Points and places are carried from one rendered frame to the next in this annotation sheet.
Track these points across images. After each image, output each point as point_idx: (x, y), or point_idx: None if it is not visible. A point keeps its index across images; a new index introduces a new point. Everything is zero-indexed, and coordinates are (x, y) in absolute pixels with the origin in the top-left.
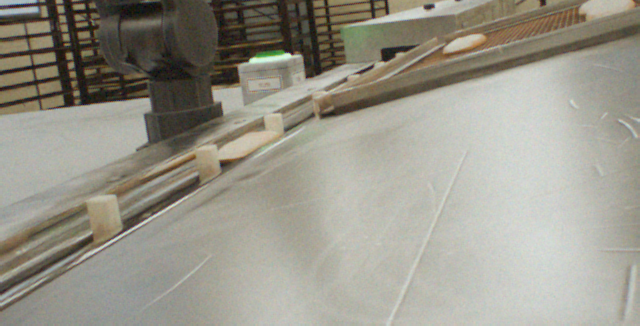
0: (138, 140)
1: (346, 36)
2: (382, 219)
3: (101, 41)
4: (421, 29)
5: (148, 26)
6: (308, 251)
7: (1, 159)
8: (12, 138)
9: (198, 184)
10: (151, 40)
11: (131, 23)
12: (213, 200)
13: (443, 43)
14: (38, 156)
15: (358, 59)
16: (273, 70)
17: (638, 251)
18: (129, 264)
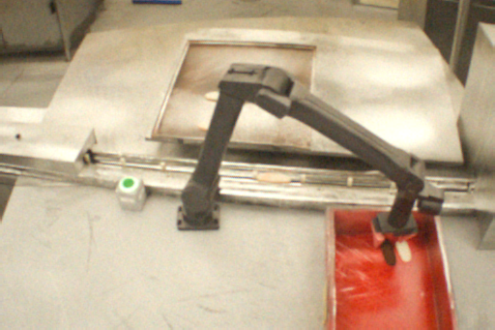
0: (158, 246)
1: (74, 164)
2: (405, 129)
3: (208, 203)
4: (88, 140)
5: (216, 183)
6: (410, 133)
7: (165, 296)
8: (91, 319)
9: (332, 171)
10: (217, 187)
11: (212, 188)
12: None
13: (93, 140)
14: (170, 280)
15: (79, 169)
16: (141, 185)
17: (420, 117)
18: (403, 149)
